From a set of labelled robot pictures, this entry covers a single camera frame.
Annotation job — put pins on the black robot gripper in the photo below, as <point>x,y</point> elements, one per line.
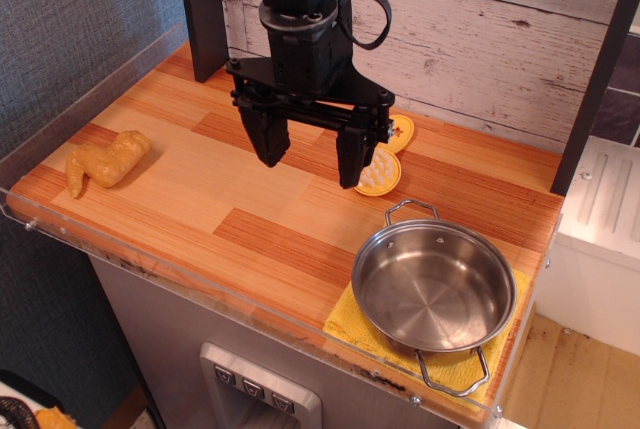
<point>309,77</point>

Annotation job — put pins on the stainless steel pan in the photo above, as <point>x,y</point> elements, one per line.
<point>429,286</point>

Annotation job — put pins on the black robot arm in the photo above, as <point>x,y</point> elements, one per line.
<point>299,8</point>

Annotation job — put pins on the yellow folded cloth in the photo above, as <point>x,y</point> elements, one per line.
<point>346,323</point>

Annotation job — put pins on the yellow scrub brush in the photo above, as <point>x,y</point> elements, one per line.
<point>383,174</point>

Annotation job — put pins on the toy chicken wing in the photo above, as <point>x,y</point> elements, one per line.
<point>108,165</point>

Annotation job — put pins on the grey toy kitchen cabinet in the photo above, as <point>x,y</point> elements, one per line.
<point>167,332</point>

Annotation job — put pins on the silver dispenser button panel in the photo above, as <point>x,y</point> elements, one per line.
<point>250,389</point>

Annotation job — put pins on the clear acrylic table guard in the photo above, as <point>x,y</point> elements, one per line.
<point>201,216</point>

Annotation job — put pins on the white toy sink unit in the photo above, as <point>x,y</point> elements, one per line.
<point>590,281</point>

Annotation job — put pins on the yellow object bottom left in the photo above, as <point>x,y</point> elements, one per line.
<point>15,413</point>

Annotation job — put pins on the dark left frame post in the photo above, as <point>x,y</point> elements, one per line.
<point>207,36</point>

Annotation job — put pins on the dark frame post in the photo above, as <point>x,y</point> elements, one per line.
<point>609,53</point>
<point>207,36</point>

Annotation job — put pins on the dark right frame post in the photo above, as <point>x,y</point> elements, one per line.
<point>609,53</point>

